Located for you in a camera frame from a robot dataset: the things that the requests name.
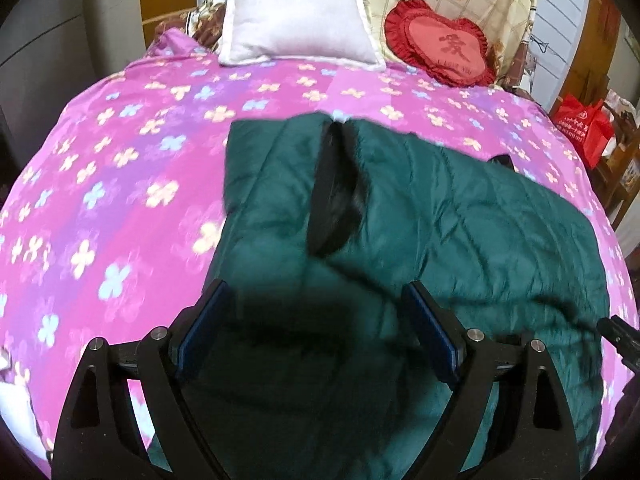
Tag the white pillow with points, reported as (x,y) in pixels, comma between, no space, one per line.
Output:
(295,15)

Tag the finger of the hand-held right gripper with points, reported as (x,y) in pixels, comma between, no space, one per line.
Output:
(622,337)

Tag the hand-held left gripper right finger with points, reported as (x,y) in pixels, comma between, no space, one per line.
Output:
(435,335)

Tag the red heart-shaped cushion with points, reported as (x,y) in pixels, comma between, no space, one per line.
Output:
(440,42)

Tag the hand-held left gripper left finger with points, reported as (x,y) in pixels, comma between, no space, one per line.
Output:
(202,332)

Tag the grey refrigerator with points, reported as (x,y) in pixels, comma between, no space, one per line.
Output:
(50,25)

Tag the dark green puffer jacket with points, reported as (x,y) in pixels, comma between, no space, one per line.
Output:
(450,220)

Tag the pink floral bedsheet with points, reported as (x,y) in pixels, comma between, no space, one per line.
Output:
(125,185)

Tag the brown floral blanket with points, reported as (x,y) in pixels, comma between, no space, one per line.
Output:
(207,15)

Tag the white cloth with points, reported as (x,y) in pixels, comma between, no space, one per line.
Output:
(20,410)

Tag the wooden chair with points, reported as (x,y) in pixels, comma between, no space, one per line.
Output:
(622,170)

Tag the red shopping bag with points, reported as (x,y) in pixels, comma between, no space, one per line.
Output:
(582,127)

